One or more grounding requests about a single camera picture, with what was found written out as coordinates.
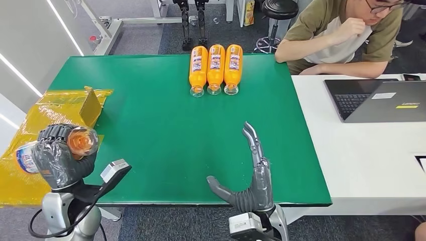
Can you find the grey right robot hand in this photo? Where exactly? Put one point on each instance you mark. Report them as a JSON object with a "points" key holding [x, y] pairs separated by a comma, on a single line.
{"points": [[261, 189]]}

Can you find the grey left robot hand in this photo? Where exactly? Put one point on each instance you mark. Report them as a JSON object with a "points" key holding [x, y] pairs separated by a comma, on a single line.
{"points": [[55, 163]]}

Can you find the orange juice bottle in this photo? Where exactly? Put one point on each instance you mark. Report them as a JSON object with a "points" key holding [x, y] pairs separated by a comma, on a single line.
{"points": [[83, 141], [215, 74], [198, 74], [233, 74]]}

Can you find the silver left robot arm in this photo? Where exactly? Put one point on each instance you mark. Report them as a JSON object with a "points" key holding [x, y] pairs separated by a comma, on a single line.
{"points": [[56, 209]]}

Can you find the yellow taped cardboard box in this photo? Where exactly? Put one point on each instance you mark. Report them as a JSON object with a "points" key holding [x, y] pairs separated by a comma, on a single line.
{"points": [[13, 186]]}

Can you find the green table mat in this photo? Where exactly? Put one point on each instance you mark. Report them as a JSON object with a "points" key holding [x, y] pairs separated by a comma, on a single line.
{"points": [[159, 133]]}

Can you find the small red capped item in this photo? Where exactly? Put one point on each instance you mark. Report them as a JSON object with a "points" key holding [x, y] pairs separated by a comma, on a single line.
{"points": [[94, 39]]}

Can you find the grey laptop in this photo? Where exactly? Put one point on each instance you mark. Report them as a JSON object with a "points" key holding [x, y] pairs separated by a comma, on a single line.
{"points": [[382, 106]]}

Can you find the black framed white panel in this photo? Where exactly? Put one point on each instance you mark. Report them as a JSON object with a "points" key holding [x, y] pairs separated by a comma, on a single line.
{"points": [[420, 163]]}

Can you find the black robot leg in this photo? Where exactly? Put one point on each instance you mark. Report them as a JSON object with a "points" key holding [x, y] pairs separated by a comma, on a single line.
{"points": [[186, 30], [202, 30]]}

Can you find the person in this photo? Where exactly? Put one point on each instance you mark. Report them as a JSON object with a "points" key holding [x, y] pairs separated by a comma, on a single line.
{"points": [[319, 26]]}

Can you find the yellow carton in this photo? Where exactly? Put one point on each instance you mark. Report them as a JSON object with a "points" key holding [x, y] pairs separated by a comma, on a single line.
{"points": [[249, 14]]}

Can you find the black round stool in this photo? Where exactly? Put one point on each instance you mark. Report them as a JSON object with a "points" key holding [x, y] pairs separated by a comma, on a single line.
{"points": [[279, 9]]}

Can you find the black phone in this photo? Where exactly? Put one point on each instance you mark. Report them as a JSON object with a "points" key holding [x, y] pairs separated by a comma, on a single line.
{"points": [[411, 77]]}

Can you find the person's glasses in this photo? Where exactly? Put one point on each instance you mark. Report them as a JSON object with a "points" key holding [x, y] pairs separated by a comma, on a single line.
{"points": [[382, 7]]}

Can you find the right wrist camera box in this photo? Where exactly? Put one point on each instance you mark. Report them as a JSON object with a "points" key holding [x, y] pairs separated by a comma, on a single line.
{"points": [[244, 226]]}

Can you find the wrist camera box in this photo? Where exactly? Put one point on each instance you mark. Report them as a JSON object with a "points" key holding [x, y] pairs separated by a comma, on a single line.
{"points": [[113, 169], [244, 226]]}

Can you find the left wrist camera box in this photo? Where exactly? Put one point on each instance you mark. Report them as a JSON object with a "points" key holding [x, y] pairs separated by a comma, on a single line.
{"points": [[113, 169]]}

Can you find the white metal frame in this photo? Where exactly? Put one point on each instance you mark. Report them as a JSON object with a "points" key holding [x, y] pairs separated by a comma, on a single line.
{"points": [[110, 33]]}

